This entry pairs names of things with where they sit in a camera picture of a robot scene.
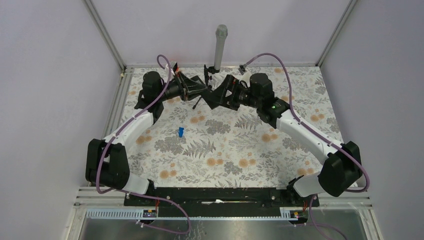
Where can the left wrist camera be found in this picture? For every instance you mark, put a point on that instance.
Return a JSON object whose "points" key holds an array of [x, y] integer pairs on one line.
{"points": [[174, 66]]}

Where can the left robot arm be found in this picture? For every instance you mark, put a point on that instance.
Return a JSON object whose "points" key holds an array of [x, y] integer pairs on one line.
{"points": [[107, 160]]}

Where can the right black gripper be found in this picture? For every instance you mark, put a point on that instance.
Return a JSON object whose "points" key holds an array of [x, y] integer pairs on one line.
{"points": [[233, 85]]}

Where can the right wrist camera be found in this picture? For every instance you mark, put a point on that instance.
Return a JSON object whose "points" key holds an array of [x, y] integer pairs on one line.
{"points": [[245, 73]]}

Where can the blue plastic block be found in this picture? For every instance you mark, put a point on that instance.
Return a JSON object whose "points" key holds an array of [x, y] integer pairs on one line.
{"points": [[180, 132]]}

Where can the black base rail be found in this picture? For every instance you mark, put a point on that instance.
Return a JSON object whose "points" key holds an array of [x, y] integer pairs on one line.
{"points": [[214, 202]]}

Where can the grey microphone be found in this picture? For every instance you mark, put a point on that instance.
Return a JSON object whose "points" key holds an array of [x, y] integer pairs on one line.
{"points": [[221, 34]]}

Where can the black remote control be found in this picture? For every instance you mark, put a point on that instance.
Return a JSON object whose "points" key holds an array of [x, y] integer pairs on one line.
{"points": [[209, 98]]}

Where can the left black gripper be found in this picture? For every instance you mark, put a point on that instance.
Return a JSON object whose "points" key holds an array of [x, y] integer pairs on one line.
{"points": [[184, 94]]}

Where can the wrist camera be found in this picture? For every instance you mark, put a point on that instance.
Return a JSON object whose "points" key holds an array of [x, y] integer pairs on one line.
{"points": [[245, 73], [174, 66]]}

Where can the black microphone tripod stand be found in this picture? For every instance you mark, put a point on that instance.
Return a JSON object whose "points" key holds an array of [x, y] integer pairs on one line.
{"points": [[208, 72]]}

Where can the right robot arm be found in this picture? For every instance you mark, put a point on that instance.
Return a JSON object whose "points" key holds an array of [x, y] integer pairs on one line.
{"points": [[341, 162]]}

